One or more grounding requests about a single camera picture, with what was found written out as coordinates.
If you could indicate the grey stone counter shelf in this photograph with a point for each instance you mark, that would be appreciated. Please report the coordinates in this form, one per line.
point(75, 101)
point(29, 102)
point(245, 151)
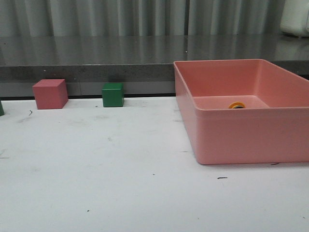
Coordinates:
point(144, 64)

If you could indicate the green cube block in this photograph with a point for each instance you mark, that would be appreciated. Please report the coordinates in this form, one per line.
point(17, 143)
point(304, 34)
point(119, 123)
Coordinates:
point(113, 95)

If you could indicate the white appliance in background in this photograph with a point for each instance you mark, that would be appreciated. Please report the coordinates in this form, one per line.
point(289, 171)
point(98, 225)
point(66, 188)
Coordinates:
point(295, 18)

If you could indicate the pink plastic bin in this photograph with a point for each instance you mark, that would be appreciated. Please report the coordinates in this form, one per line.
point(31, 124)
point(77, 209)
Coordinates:
point(274, 126)

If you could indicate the pink cube block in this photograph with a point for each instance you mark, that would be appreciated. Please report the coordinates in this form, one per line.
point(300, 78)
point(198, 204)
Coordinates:
point(50, 94)

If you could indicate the yellow push button switch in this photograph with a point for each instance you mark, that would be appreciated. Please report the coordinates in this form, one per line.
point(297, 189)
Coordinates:
point(237, 105)

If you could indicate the dark green block at left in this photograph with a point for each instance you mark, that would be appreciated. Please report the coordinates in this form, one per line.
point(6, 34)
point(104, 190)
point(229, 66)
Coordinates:
point(1, 109)

